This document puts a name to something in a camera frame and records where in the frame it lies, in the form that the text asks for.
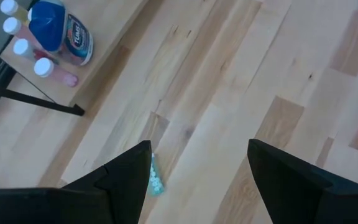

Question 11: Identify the Tums antacid bottle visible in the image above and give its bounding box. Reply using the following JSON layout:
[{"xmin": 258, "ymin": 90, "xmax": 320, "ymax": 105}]
[{"xmin": 27, "ymin": 0, "xmax": 94, "ymax": 67}]

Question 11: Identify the small orange medicine bottle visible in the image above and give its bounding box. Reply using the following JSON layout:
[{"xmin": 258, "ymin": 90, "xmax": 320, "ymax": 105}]
[{"xmin": 0, "ymin": 0, "xmax": 29, "ymax": 24}]

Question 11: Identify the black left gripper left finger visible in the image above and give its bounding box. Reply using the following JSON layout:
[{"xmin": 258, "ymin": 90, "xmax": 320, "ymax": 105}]
[{"xmin": 62, "ymin": 139, "xmax": 153, "ymax": 224}]

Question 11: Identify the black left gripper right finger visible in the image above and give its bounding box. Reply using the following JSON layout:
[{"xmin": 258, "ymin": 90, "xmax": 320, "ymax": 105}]
[{"xmin": 247, "ymin": 138, "xmax": 345, "ymax": 224}]

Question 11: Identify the teal bottle with pale pills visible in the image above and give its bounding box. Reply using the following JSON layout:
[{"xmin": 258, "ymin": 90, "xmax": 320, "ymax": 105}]
[{"xmin": 147, "ymin": 152, "xmax": 167, "ymax": 197}]

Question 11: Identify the black metal shelf frame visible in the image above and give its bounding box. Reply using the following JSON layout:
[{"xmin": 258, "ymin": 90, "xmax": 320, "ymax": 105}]
[{"xmin": 0, "ymin": 43, "xmax": 86, "ymax": 118}]

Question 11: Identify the small pink medicine bottle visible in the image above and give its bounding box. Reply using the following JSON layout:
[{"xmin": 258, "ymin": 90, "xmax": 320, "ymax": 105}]
[{"xmin": 3, "ymin": 17, "xmax": 45, "ymax": 47}]

